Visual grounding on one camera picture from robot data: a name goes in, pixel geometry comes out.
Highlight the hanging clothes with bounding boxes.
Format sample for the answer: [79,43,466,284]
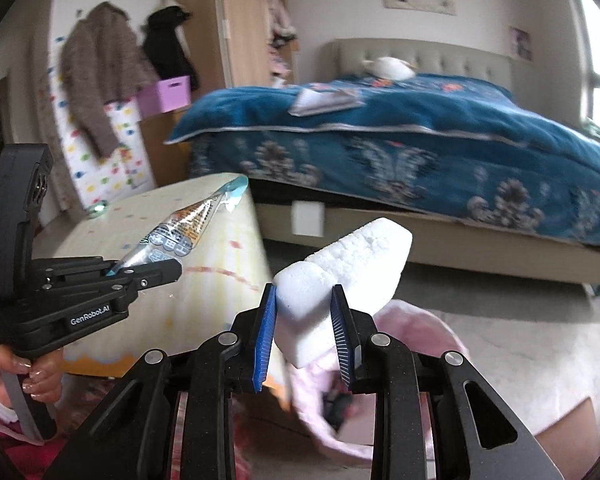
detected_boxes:
[262,0,301,86]

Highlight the person's pink clothing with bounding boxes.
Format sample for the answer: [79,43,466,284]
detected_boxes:
[0,420,91,480]

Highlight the purple plastic basket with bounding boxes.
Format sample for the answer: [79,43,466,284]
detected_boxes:
[137,75,192,117]

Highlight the bed with blue quilt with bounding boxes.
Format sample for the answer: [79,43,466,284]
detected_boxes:
[252,37,600,286]

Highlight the white plush toy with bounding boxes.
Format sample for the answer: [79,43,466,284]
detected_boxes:
[362,55,416,81]

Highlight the black coat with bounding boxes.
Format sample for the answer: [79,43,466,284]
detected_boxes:
[142,0,201,93]

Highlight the white rug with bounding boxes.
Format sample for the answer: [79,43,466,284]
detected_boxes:
[420,325,598,441]

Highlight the bed with blue blanket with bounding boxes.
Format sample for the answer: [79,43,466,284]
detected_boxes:
[166,72,600,251]

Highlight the white colourful dotted board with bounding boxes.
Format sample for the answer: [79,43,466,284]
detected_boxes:
[37,35,158,211]

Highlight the grey book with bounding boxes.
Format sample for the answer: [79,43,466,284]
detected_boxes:
[287,86,368,117]

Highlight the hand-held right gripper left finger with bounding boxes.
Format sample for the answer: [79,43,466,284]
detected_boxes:
[45,284,281,480]

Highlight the person's left hand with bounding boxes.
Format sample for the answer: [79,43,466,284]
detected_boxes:
[0,345,63,403]

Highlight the brown fuzzy coat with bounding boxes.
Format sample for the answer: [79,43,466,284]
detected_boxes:
[60,1,161,158]

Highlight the clear printed plastic wrapper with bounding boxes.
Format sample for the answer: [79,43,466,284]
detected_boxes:
[107,175,251,278]

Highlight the white foam block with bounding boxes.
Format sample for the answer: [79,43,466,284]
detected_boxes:
[273,217,413,367]

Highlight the small wall picture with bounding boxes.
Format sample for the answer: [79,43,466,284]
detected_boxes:
[509,26,533,61]

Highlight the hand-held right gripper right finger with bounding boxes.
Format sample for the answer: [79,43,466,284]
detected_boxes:
[330,285,566,480]

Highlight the wooden wardrobe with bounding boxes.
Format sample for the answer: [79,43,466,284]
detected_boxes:
[161,0,301,111]

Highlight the wooden drawer cabinet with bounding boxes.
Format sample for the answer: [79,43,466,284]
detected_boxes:
[139,107,193,188]

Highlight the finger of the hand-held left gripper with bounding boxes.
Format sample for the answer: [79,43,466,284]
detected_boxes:
[32,256,126,281]
[42,259,183,306]

